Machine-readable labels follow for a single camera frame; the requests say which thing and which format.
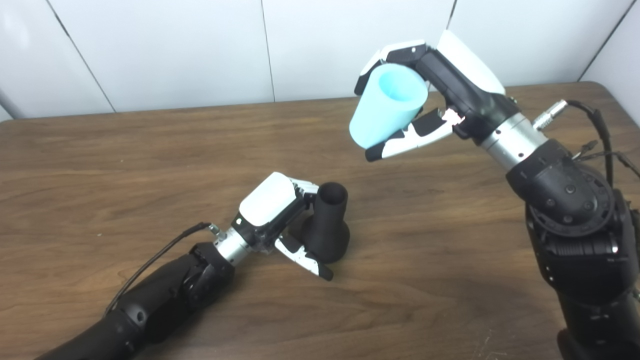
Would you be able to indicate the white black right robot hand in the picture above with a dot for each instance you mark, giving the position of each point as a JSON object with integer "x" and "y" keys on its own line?
{"x": 465, "y": 85}

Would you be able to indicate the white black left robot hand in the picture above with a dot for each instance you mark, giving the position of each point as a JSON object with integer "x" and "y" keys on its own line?
{"x": 267, "y": 202}

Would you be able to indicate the black flared nozzle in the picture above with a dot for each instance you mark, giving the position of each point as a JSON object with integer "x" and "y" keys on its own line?
{"x": 327, "y": 235}

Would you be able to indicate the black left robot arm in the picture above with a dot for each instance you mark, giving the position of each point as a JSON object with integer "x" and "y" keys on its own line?
{"x": 150, "y": 300}

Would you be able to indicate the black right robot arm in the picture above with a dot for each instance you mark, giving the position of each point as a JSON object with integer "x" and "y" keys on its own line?
{"x": 565, "y": 200}

